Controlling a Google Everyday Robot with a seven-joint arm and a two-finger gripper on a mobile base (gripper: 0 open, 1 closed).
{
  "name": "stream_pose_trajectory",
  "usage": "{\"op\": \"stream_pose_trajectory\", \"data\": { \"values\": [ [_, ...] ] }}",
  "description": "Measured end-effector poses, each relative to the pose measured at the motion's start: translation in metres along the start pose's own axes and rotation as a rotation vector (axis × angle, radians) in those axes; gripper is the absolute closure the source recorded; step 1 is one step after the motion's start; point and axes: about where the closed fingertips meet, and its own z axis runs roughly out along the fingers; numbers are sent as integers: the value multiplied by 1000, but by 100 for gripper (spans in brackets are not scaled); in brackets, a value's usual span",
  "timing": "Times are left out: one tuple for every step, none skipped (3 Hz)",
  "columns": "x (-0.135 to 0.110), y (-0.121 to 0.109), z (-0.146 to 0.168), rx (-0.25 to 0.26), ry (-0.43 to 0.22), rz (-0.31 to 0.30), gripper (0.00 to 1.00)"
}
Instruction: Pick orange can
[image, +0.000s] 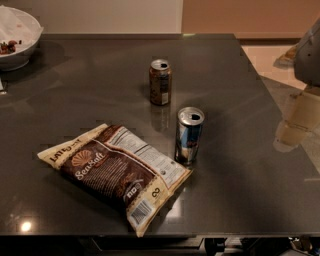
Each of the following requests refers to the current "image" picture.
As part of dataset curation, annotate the silver blue energy drink can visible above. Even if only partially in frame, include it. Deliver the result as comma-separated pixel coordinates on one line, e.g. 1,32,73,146
175,107,205,165

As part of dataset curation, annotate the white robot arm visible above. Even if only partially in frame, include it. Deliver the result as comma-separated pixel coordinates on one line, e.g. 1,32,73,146
273,19,320,152

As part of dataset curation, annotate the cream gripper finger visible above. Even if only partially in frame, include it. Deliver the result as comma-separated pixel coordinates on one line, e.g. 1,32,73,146
273,85,320,153

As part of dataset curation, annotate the orange soda can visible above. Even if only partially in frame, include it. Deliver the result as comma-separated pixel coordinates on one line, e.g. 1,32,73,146
149,59,172,106

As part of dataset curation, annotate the white bowl with food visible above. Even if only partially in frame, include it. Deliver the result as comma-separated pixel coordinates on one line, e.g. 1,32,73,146
0,7,43,71

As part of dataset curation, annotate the brown sea salt chip bag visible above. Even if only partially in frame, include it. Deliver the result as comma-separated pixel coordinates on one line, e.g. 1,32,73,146
38,124,191,237

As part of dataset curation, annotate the white paper napkin in bowl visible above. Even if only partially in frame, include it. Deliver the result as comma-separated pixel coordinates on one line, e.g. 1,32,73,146
0,6,32,43

